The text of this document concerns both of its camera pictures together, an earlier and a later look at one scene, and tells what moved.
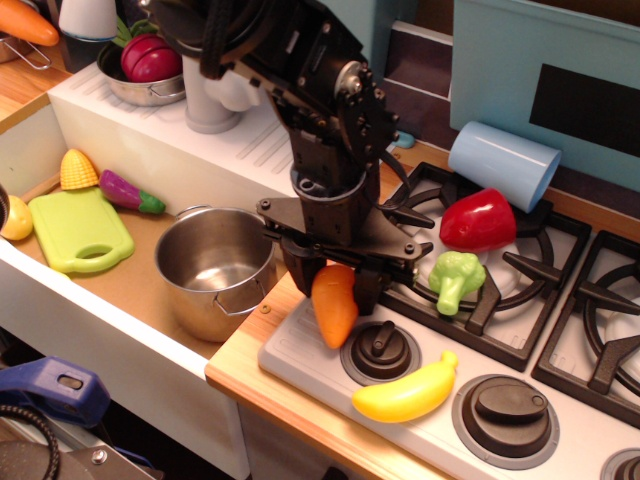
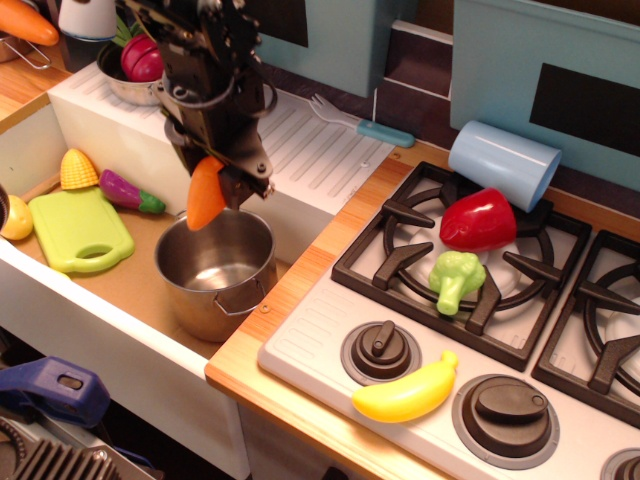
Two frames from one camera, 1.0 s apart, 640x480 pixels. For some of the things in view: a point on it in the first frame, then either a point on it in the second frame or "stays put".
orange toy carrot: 335,302 to 206,193
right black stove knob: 624,464 stays put
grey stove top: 506,347 stays put
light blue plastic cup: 493,159 stays put
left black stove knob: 380,352 stays put
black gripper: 335,214 to 217,115
